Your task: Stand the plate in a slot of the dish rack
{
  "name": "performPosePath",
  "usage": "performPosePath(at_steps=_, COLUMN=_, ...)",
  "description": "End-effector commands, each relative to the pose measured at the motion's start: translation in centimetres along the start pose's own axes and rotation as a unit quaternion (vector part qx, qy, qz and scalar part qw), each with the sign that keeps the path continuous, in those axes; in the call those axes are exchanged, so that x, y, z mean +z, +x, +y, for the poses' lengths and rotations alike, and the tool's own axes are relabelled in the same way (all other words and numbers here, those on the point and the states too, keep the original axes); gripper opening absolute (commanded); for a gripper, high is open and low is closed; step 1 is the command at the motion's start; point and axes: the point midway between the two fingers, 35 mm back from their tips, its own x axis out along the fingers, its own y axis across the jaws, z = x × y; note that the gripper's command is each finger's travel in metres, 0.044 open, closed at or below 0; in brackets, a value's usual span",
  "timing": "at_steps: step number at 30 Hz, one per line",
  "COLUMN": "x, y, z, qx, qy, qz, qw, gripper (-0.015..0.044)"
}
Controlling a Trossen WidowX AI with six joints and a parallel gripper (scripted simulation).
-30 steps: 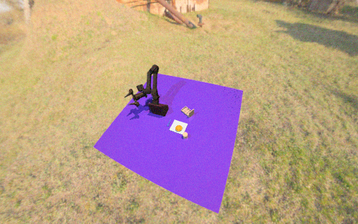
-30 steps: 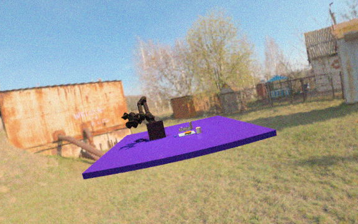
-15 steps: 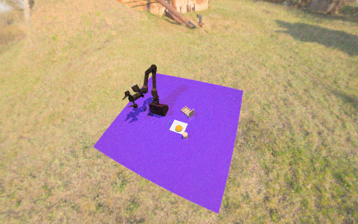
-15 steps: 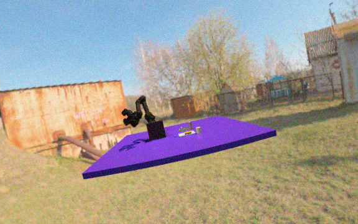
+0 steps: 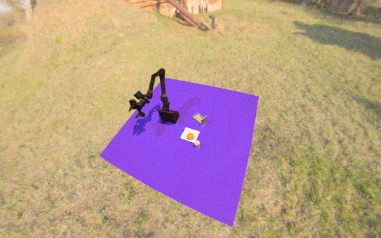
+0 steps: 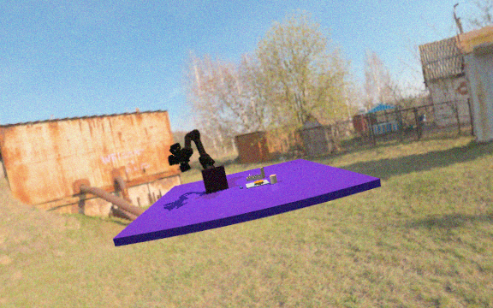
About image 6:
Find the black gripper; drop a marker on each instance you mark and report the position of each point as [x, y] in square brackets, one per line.
[181, 157]

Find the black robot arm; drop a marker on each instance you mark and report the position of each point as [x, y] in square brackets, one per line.
[205, 160]

